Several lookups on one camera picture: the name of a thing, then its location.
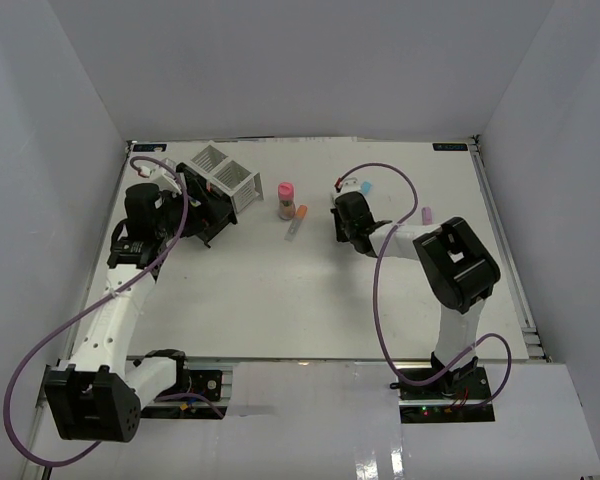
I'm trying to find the black two-slot pen holder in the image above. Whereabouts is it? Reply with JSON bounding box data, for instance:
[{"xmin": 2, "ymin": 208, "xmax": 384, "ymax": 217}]
[{"xmin": 182, "ymin": 189, "xmax": 237, "ymax": 248}]

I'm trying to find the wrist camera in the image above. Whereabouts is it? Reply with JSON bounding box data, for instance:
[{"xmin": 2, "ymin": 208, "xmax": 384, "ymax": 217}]
[
  {"xmin": 331, "ymin": 177, "xmax": 362, "ymax": 201},
  {"xmin": 137, "ymin": 164, "xmax": 182, "ymax": 194}
]

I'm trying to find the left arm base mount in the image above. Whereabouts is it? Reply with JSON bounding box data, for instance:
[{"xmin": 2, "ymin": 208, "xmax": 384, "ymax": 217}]
[{"xmin": 141, "ymin": 368, "xmax": 232, "ymax": 420}]

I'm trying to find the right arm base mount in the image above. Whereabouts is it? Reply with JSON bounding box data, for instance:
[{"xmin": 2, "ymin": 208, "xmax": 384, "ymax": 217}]
[{"xmin": 389, "ymin": 367, "xmax": 495, "ymax": 425}]

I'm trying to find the blue-capped lead case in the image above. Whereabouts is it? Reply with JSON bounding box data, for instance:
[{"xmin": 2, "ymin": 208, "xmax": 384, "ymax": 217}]
[{"xmin": 360, "ymin": 181, "xmax": 372, "ymax": 195}]

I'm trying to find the right black table label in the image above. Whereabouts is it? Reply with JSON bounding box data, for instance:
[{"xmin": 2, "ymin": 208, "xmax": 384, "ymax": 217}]
[{"xmin": 432, "ymin": 142, "xmax": 468, "ymax": 152}]

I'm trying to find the orange-capped lead case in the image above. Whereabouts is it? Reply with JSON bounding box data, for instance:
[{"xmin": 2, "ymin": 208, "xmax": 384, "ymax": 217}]
[{"xmin": 284, "ymin": 205, "xmax": 308, "ymax": 242}]

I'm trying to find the purple highlighter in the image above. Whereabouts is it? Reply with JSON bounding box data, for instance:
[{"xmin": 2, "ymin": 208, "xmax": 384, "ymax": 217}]
[{"xmin": 421, "ymin": 207, "xmax": 433, "ymax": 225}]

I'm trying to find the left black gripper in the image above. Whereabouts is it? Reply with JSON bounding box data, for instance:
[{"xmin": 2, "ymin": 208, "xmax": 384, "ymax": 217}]
[{"xmin": 156, "ymin": 178, "xmax": 234, "ymax": 241}]

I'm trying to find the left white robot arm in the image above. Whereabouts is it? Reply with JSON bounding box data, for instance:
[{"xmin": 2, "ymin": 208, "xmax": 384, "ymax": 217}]
[{"xmin": 44, "ymin": 162, "xmax": 218, "ymax": 442}]

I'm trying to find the pink-capped glue bottle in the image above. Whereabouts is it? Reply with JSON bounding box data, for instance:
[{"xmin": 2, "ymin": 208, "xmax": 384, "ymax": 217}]
[{"xmin": 277, "ymin": 182, "xmax": 296, "ymax": 220}]

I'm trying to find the black table label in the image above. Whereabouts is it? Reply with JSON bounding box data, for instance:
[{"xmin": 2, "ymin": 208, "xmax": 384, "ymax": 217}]
[
  {"xmin": 432, "ymin": 142, "xmax": 468, "ymax": 152},
  {"xmin": 132, "ymin": 143, "xmax": 167, "ymax": 153}
]

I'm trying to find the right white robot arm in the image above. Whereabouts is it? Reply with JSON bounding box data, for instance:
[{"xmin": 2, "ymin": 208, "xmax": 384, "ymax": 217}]
[{"xmin": 331, "ymin": 191, "xmax": 501, "ymax": 399}]

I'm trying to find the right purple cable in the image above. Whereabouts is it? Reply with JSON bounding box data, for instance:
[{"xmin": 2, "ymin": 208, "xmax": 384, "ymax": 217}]
[{"xmin": 335, "ymin": 161, "xmax": 511, "ymax": 409}]

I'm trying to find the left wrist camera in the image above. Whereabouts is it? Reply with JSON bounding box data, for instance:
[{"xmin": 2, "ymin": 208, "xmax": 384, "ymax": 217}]
[{"xmin": 137, "ymin": 164, "xmax": 182, "ymax": 194}]

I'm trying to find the left black table label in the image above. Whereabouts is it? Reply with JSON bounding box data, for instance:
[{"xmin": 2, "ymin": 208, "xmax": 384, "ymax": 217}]
[{"xmin": 132, "ymin": 143, "xmax": 167, "ymax": 153}]

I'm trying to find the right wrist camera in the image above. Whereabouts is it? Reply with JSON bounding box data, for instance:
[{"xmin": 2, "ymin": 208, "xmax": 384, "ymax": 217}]
[{"xmin": 331, "ymin": 177, "xmax": 362, "ymax": 201}]

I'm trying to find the white two-slot pen holder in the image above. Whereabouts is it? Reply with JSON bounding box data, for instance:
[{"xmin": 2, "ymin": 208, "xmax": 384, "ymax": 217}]
[{"xmin": 190, "ymin": 142, "xmax": 264, "ymax": 215}]

